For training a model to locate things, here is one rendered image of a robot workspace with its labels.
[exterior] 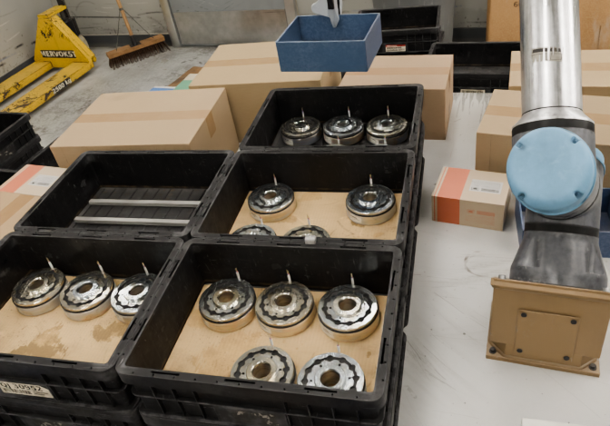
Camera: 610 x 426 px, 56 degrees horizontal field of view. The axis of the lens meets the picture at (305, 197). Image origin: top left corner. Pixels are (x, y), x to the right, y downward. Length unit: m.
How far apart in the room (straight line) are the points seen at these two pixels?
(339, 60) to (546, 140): 0.53
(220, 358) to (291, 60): 0.65
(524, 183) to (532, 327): 0.28
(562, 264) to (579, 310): 0.08
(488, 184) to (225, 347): 0.71
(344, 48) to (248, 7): 3.16
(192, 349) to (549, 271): 0.60
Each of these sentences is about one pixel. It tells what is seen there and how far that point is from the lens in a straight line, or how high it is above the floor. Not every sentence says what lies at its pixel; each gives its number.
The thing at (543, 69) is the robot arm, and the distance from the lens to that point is 0.93.
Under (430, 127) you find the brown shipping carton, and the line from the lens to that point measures 1.66.
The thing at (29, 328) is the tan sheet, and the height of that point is 0.83.
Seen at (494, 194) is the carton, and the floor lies 0.77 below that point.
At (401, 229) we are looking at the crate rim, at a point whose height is 0.93.
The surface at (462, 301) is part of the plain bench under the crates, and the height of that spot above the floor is 0.70.
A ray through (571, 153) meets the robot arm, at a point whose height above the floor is 1.12.
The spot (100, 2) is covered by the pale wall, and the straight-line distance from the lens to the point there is 5.07.
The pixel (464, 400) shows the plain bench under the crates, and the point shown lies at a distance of 1.07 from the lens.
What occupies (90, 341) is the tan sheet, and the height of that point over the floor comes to 0.83.
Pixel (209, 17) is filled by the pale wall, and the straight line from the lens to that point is 4.54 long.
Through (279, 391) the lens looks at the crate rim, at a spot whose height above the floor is 0.93.
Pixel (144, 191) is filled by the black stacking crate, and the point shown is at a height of 0.83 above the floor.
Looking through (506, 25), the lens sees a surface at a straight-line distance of 3.75.
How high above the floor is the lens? 1.59
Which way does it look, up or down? 36 degrees down
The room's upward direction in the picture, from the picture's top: 10 degrees counter-clockwise
